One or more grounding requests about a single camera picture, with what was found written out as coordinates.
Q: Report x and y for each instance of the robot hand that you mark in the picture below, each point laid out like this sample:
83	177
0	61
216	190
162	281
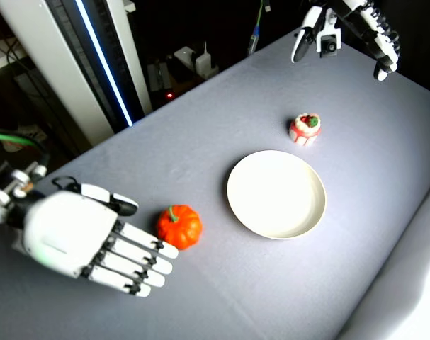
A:
66	233
377	32

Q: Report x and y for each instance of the orange toy pumpkin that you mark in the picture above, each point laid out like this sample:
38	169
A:
181	230

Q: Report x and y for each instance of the toy cake with strawberry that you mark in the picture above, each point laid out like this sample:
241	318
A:
305	131

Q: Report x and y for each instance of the white round plate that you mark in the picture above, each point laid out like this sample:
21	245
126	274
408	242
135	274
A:
275	195

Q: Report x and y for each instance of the white column with blue light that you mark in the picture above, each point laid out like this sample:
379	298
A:
59	71

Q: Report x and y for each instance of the white charger block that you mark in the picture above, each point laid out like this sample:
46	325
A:
205	63

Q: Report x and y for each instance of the grey table cloth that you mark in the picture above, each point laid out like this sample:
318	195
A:
236	283

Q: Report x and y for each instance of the black power strip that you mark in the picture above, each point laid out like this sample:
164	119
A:
161	81

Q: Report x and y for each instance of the white plug adapter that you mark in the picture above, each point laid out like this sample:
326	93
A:
184	56

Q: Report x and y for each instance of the wrist camera in white bracket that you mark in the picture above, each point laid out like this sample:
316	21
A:
328	44

